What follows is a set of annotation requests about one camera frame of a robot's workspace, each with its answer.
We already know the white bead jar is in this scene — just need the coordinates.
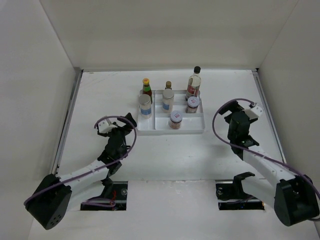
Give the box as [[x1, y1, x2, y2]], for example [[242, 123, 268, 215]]
[[162, 88, 175, 114], [138, 94, 152, 119]]

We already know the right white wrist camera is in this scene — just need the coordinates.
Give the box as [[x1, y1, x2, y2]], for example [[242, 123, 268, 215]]
[[243, 102, 264, 120]]

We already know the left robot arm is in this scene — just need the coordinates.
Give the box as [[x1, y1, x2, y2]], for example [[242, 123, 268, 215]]
[[23, 113, 137, 230]]

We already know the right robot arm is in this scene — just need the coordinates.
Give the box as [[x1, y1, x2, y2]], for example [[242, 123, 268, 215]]
[[216, 98, 320, 227]]

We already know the white divided organizer tray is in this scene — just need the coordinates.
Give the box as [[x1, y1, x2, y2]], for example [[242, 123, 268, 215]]
[[136, 90, 206, 136]]

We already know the small oil bottle gold cap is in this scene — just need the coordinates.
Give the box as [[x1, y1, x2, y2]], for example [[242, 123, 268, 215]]
[[165, 81, 172, 90]]

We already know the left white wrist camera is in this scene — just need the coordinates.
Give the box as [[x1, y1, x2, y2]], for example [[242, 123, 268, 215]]
[[95, 119, 117, 134]]

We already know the chili jar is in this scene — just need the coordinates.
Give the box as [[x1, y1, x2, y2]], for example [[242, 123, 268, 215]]
[[169, 110, 183, 130], [185, 96, 200, 114]]

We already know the chili sauce bottle yellow cap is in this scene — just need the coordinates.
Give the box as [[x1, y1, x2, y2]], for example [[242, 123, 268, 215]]
[[142, 78, 153, 103]]

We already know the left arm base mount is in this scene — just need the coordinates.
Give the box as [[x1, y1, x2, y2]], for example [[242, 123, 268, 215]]
[[80, 178, 129, 211]]

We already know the soy sauce bottle black cap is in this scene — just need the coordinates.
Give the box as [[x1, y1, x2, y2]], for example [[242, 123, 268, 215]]
[[185, 66, 202, 100]]

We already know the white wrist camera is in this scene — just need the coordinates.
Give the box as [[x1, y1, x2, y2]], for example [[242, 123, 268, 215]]
[[243, 102, 264, 120], [95, 119, 117, 134]]

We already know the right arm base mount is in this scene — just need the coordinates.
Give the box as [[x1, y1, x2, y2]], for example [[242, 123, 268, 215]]
[[215, 172, 265, 211]]

